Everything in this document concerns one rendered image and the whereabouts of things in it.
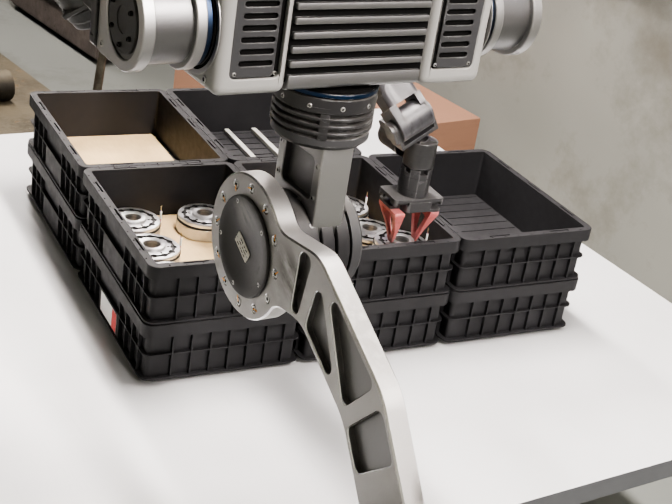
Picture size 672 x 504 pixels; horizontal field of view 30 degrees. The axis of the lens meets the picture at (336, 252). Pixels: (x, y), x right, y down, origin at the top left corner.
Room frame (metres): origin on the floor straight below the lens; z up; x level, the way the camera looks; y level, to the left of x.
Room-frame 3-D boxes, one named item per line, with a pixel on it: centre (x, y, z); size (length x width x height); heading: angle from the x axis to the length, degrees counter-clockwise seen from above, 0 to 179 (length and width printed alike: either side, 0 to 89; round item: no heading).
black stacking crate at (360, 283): (2.17, 0.00, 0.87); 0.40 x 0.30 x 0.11; 30
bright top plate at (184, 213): (2.15, 0.26, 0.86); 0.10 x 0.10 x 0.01
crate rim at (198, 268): (2.02, 0.26, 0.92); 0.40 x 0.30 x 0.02; 30
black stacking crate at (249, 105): (2.52, 0.20, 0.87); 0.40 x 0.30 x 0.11; 30
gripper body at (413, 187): (2.11, -0.12, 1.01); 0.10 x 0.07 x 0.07; 120
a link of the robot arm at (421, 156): (2.12, -0.12, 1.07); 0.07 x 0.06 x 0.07; 36
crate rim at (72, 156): (2.37, 0.46, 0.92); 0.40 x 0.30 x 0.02; 30
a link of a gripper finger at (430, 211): (2.12, -0.13, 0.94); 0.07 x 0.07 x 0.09; 30
